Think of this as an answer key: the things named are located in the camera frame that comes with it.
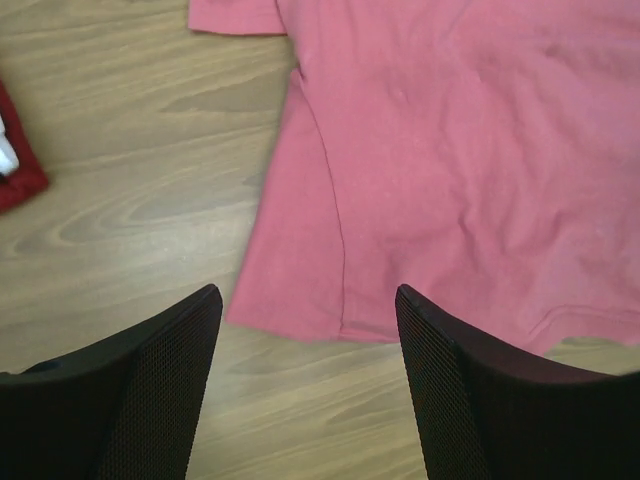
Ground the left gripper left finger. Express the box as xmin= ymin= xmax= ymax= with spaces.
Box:
xmin=1 ymin=284 xmax=223 ymax=479

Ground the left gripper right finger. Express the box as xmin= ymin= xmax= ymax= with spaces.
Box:
xmin=395 ymin=285 xmax=639 ymax=480

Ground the pink polo shirt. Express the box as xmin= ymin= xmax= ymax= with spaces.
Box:
xmin=188 ymin=0 xmax=639 ymax=353

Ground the folded dark red t-shirt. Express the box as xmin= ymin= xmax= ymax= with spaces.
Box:
xmin=1 ymin=84 xmax=49 ymax=213

